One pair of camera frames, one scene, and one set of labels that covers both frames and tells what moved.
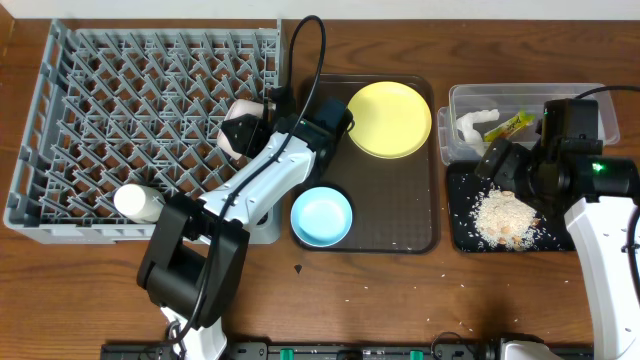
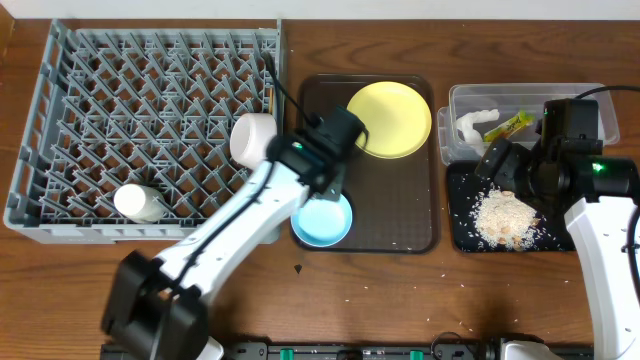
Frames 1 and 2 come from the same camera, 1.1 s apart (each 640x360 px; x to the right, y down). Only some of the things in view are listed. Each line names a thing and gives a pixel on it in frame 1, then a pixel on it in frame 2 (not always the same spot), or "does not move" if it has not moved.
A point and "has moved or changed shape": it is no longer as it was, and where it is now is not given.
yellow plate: x=391 y=120 does not move
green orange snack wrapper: x=504 y=131 does not move
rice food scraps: x=503 y=219 does not move
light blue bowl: x=321 y=216 does not move
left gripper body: x=245 y=134 → x=335 y=185
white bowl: x=237 y=108 has moved or changed shape
